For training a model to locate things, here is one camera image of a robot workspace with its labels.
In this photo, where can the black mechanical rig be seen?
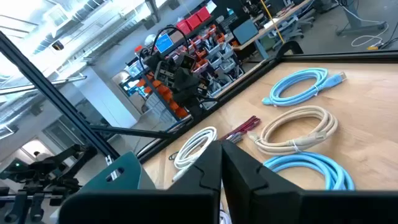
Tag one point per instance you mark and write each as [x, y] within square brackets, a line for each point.
[46, 168]

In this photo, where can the person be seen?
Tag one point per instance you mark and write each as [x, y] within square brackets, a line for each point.
[38, 155]

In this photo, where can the grey table leg base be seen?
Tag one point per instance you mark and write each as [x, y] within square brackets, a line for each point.
[353, 14]

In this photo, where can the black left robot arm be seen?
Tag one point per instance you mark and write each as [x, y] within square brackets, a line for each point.
[186, 84]

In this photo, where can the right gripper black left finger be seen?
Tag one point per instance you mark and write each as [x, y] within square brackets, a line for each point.
[186, 205]

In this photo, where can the teal plastic bin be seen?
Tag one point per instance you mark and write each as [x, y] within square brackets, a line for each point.
[130, 168]

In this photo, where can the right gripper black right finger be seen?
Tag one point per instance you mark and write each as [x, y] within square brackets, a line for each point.
[264, 202]

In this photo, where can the black aluminium table frame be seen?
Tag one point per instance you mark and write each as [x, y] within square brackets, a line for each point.
[342, 58]

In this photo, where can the dark blue panel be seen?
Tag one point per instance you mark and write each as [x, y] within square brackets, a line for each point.
[245, 31]

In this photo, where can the red storage bin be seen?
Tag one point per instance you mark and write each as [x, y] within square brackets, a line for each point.
[183, 27]
[193, 21]
[203, 14]

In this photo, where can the shelf rack with orange bins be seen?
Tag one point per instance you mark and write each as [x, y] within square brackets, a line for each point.
[202, 65]

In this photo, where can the wooden office desk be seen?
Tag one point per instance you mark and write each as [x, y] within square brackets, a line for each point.
[248, 42]

